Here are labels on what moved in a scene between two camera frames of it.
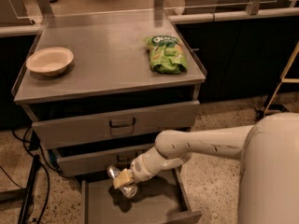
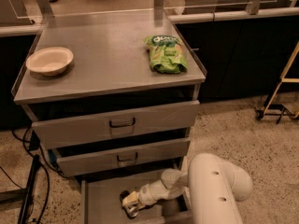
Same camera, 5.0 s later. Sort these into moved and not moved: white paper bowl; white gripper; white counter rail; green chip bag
Moved: white gripper
Not moved: white counter rail; green chip bag; white paper bowl
